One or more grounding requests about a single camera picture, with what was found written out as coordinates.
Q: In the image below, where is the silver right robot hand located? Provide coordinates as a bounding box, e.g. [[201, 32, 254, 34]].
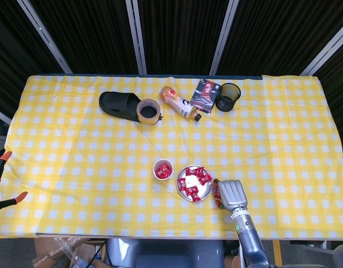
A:
[[213, 179, 249, 212]]

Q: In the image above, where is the round silver metal plate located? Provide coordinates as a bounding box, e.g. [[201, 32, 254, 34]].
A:
[[176, 164, 213, 202]]

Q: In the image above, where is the white paper cup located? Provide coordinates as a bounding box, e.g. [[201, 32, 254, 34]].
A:
[[153, 158, 175, 181]]

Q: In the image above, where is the yellow table leg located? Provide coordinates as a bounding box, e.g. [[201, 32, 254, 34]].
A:
[[272, 239, 283, 266]]

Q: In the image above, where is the brown cardboard box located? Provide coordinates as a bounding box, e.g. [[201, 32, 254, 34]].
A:
[[31, 237, 107, 268]]

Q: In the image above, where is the grey robot torso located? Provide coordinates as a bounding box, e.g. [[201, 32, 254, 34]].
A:
[[104, 238, 225, 268]]

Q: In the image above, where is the black mesh pen holder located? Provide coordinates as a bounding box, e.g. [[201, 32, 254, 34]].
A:
[[215, 83, 242, 112]]

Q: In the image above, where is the clear plastic wrap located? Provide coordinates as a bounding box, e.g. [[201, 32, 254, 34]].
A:
[[31, 237, 90, 268]]

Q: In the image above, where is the dark box with red print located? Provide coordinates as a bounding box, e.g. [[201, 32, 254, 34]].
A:
[[190, 79, 221, 114]]

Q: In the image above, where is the yellow white checked tablecloth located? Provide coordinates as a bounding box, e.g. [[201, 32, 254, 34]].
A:
[[0, 74, 343, 240]]

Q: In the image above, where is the orange drink plastic bottle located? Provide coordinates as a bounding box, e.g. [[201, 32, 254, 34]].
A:
[[159, 85, 202, 122]]

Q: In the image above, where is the clear packing tape roll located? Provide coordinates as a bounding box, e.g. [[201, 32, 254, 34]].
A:
[[136, 99, 162, 126]]

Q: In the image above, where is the black pleated curtain panel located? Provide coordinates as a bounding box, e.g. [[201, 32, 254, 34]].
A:
[[0, 0, 66, 112], [313, 36, 343, 164], [30, 0, 141, 75], [137, 0, 230, 75], [218, 0, 343, 75]]

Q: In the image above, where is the black rubber slipper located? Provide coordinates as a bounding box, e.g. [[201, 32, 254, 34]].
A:
[[98, 91, 141, 123]]

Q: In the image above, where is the white metal frame post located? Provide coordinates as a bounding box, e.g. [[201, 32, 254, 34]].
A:
[[125, 0, 148, 75], [16, 0, 74, 74], [300, 21, 343, 76], [0, 107, 12, 126], [209, 0, 240, 75]]

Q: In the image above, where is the thin black floor cable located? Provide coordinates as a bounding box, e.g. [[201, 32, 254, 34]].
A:
[[87, 240, 107, 265]]

